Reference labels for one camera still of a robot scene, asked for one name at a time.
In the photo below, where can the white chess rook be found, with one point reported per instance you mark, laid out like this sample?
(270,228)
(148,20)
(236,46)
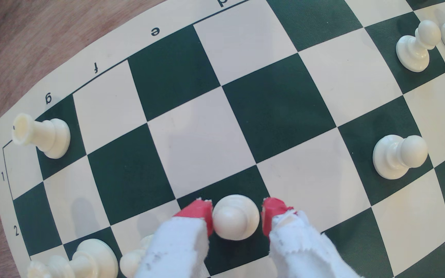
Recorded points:
(48,137)

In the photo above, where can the green and cream chess mat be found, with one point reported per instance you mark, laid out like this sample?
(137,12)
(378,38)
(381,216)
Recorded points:
(276,108)

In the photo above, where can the white chess queen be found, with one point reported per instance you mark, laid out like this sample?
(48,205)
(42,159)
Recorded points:
(91,260)

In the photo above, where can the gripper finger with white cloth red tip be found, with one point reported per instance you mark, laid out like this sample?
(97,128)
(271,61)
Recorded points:
(299,251)
(176,247)

